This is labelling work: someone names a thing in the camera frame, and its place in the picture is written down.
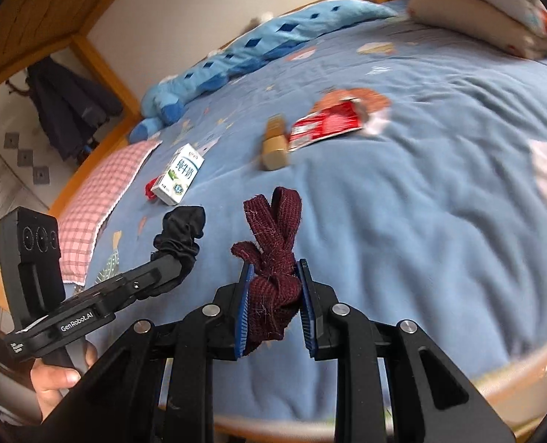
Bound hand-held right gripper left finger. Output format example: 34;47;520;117
42;263;256;443

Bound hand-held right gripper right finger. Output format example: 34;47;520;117
297;258;516;443

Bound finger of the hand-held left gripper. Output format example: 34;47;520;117
61;255;188;310

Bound maroon knit sock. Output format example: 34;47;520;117
231;187;304;356

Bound black sock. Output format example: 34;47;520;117
152;205;207;283

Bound red knit cloth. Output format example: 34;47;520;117
144;176;164;202

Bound pink plaid pillow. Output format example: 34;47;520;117
58;141;163;285

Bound white wardrobe grey diamonds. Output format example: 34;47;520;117
0;69;133;222

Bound white milk carton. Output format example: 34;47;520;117
152;143;206;206

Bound dark hanging jacket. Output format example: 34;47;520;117
26;55;124;162

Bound brown crumpled wrapper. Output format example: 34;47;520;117
260;115;291;171

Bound blue printed bed sheet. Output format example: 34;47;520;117
84;0;547;425

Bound brown coat rack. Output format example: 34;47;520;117
6;76;32;99

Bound large red snack wrapper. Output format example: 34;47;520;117
288;100;365;152

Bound long blue plush toy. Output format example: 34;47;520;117
128;0;400;144

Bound folded cream red quilt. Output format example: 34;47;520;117
407;0;547;61

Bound wooden bunk bed frame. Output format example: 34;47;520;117
0;0;547;443

